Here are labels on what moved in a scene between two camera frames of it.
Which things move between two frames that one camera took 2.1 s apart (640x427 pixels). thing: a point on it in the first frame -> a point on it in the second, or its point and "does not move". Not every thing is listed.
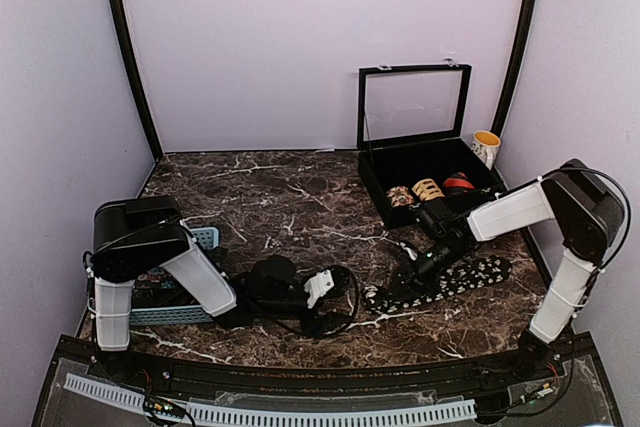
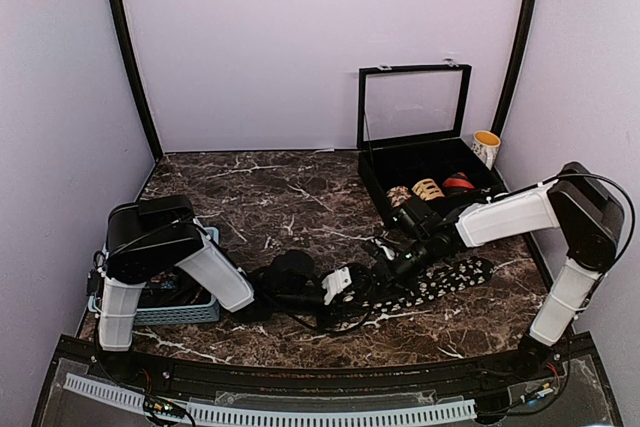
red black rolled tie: x=458 y=182 does not move
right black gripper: x=410 y=281 -> x=387 y=278
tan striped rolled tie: x=427 y=189 does not move
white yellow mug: x=486 y=144 does not move
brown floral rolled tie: x=400 y=196 does not move
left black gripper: x=319 y=325 -> x=340 y=312
